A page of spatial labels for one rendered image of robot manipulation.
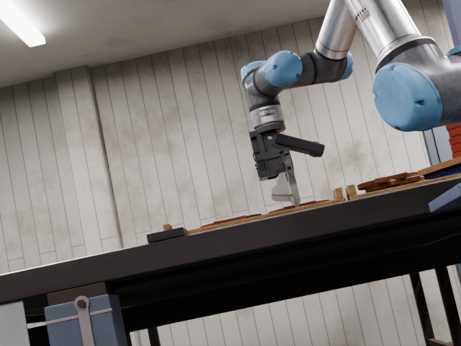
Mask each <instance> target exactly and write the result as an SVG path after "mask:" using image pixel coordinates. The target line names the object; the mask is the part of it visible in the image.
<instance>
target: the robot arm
mask: <svg viewBox="0 0 461 346"><path fill-rule="evenodd" d="M357 28H359V29H360V31H361V33H362V35H363V36H364V38H365V40H366V42H367V43H368V46H369V47H370V49H371V51H372V53H373V54H374V56H375V58H376V59H377V65H376V67H375V78H374V80H373V93H374V94H375V97H374V98H373V99H374V103H375V106H376V108H377V110H378V112H379V114H380V115H381V117H382V118H383V120H384V121H385V122H386V123H387V124H388V125H389V126H391V127H393V128H394V129H396V130H400V131H403V132H412V131H426V130H430V129H432V128H437V127H441V126H447V125H451V124H458V123H461V45H458V46H457V47H454V48H453V49H451V50H449V51H448V52H447V54H446V56H445V55H444V54H443V53H442V51H441V50H440V48H439V46H438V44H437V43H436V41H435V40H434V39H433V38H431V37H427V36H421V34H420V32H419V31H418V29H417V28H416V26H415V24H414V22H413V21H412V19H411V17H410V16H409V14H408V13H407V10H406V9H405V7H404V6H403V4H402V3H401V0H331V2H330V4H329V8H328V10H327V13H326V16H325V18H324V22H323V24H322V28H321V30H320V34H319V37H318V40H317V43H316V46H315V49H314V51H313V52H307V53H302V54H295V53H293V52H290V51H287V50H284V51H280V52H278V53H276V54H274V55H272V56H271V57H269V58H268V59H267V61H264V60H261V61H256V62H252V63H249V64H248V65H245V66H244V67H243V68H242V69H241V78H242V86H243V88H244V91H245V94H246V99H247V103H248V108H249V111H250V116H251V120H252V125H253V128H254V129H255V131H252V132H249V136H250V141H251V144H252V149H253V152H254V153H253V159H254V160H255V167H257V168H256V169H257V170H258V171H257V173H258V176H259V179H260V181H265V180H272V179H275V178H277V177H278V184H277V185H275V186H274V187H273V188H272V190H271V191H272V195H271V197H272V200H273V201H278V202H291V203H292V205H295V208H297V207H299V204H300V195H299V191H298V186H297V183H296V178H295V175H294V166H293V162H292V157H291V154H290V150H292V151H294V152H299V153H303V154H308V155H309V156H311V157H321V156H322V155H323V153H324V148H325V145H324V144H321V143H319V142H317V141H308V140H305V139H300V138H297V137H292V136H289V135H284V134H281V133H280V132H283V131H284V130H285V129H286V128H285V124H284V122H285V120H284V116H283V111H282V108H281V103H280V99H279V93H281V92H282V91H284V90H286V89H293V88H298V87H305V86H310V85H314V84H322V83H328V82H329V83H333V82H337V81H340V80H345V79H347V78H348V77H349V76H350V75H351V74H352V72H353V57H352V55H351V53H350V52H349V49H350V47H351V44H352V42H353V39H354V36H355V33H356V31H357ZM268 137H272V138H271V139H268ZM254 156H255V157H254Z"/></svg>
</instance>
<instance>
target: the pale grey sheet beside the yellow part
mask: <svg viewBox="0 0 461 346"><path fill-rule="evenodd" d="M0 346H30V342H29V334H28V330H27V321H26V317H25V309H24V305H23V300H20V301H14V302H11V303H5V304H1V305H0Z"/></svg>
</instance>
